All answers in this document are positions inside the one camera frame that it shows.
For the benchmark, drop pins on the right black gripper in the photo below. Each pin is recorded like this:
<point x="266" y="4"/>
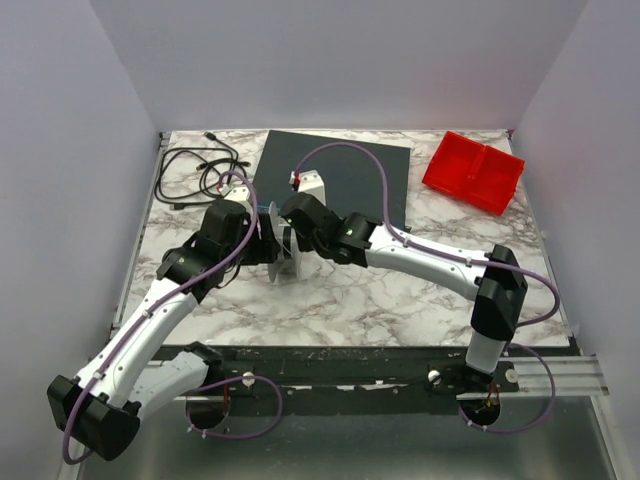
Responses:
<point x="289" y="239"/>

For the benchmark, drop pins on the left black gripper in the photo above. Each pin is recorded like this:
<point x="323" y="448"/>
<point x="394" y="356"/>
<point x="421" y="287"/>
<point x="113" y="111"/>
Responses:
<point x="267" y="239"/>

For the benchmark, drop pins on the white cable spool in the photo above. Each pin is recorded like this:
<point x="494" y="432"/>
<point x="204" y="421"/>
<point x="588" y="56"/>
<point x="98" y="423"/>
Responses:
<point x="288" y="260"/>

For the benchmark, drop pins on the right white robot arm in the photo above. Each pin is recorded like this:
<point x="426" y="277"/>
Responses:
<point x="492" y="282"/>

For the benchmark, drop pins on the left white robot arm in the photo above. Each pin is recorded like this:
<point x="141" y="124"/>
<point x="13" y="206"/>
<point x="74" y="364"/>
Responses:
<point x="103" y="405"/>

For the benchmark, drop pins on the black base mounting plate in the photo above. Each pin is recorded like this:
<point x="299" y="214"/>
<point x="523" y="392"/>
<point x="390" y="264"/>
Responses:
<point x="340" y="380"/>

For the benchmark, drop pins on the red plastic bin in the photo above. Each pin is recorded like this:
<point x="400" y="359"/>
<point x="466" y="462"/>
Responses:
<point x="476" y="174"/>

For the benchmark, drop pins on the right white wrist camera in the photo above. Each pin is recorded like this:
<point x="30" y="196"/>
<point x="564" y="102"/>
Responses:
<point x="309" y="182"/>

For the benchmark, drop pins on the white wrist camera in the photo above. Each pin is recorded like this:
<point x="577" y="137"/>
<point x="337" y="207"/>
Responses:
<point x="309" y="182"/>
<point x="239" y="193"/>

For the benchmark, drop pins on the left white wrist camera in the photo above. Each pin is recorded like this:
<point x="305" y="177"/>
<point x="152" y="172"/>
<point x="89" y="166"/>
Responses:
<point x="239" y="193"/>

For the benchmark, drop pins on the dark blue network switch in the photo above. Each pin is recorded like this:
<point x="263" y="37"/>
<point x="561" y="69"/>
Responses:
<point x="352" y="180"/>

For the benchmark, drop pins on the aluminium rail frame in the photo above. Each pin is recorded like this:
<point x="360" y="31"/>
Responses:
<point x="549" y="429"/>

